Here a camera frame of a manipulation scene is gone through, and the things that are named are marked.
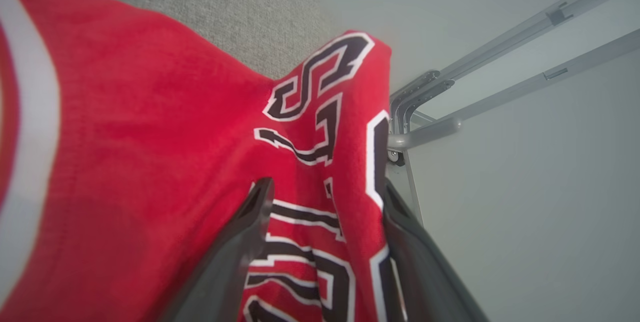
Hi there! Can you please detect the grey partition end frame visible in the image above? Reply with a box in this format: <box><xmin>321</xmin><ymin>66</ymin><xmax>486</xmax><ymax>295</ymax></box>
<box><xmin>387</xmin><ymin>0</ymin><xmax>640</xmax><ymax>223</ymax></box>

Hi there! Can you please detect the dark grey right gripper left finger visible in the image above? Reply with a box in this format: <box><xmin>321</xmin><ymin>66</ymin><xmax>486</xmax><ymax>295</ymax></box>
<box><xmin>159</xmin><ymin>178</ymin><xmax>275</xmax><ymax>322</ymax></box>

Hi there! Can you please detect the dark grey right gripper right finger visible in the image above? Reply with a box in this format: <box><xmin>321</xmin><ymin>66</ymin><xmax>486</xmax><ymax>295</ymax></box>
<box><xmin>382</xmin><ymin>178</ymin><xmax>488</xmax><ymax>322</ymax></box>

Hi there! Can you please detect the grey fabric sofa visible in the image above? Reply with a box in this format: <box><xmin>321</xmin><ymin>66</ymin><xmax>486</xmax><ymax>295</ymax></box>
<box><xmin>55</xmin><ymin>0</ymin><xmax>336</xmax><ymax>81</ymax></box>

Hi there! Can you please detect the red white short-sleeve shirt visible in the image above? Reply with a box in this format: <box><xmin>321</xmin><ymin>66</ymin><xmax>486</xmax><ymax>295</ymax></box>
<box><xmin>0</xmin><ymin>0</ymin><xmax>408</xmax><ymax>322</ymax></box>

